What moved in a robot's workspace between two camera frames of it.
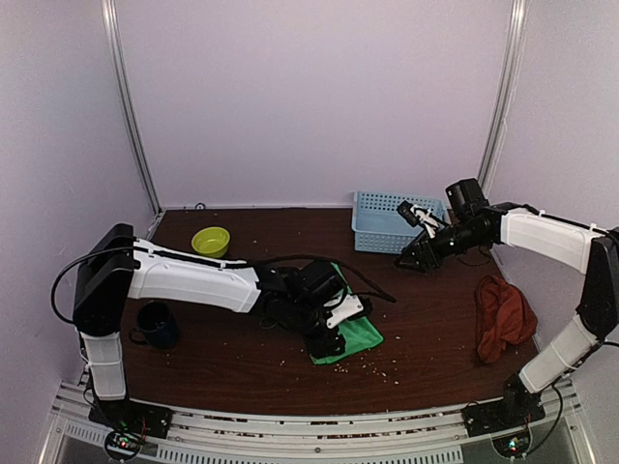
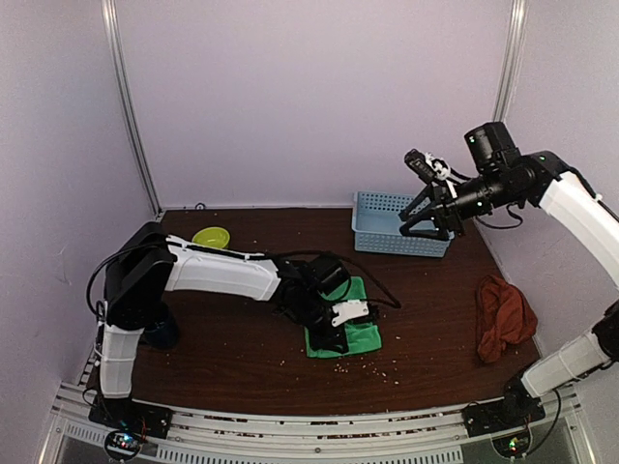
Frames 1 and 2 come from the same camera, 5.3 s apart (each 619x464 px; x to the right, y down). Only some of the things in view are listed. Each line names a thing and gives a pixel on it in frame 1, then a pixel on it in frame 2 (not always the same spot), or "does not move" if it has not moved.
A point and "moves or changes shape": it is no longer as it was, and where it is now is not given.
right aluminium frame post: (504, 95) does not move
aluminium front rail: (434, 437) does not move
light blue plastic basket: (380, 227) does not move
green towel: (358, 333) moves or changes shape
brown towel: (505, 315) does not move
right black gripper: (418, 247) → (443, 205)
